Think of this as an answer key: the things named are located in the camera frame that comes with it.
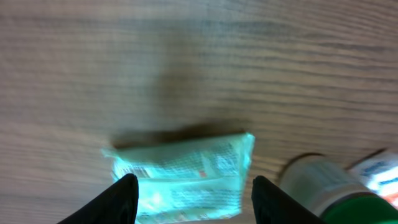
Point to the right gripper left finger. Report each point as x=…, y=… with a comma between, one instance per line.
x=116, y=205

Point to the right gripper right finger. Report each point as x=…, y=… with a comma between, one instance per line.
x=272, y=205

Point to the green lid jar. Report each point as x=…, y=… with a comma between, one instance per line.
x=331, y=193

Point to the teal tissue packet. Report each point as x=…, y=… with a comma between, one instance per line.
x=194, y=180

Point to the orange snack packet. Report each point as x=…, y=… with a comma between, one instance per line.
x=378, y=172

